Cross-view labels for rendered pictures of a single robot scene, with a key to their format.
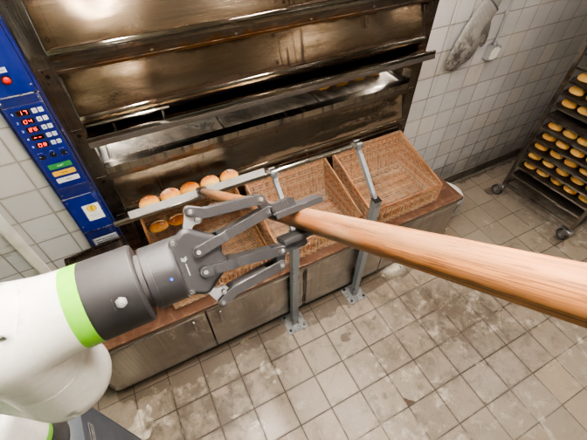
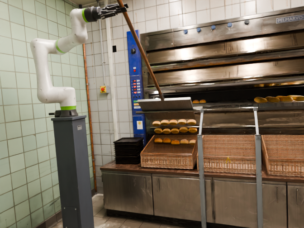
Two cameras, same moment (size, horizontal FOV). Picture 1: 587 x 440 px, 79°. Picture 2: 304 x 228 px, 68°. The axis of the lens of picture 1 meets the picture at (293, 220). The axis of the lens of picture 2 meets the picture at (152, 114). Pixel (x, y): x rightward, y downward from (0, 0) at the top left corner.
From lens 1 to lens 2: 166 cm
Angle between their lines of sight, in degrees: 60
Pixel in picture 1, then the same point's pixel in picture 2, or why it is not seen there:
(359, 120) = (282, 118)
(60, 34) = (151, 60)
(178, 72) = (182, 76)
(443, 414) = not seen: outside the picture
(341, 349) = not seen: outside the picture
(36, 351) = (77, 11)
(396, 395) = not seen: outside the picture
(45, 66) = (145, 69)
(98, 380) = (81, 32)
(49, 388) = (75, 22)
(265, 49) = (219, 71)
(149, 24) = (175, 58)
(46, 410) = (73, 30)
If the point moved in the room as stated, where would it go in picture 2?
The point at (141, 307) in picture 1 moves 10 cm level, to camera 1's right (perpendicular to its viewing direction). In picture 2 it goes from (90, 9) to (97, 4)
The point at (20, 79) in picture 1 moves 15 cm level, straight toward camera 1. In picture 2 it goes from (137, 71) to (135, 69)
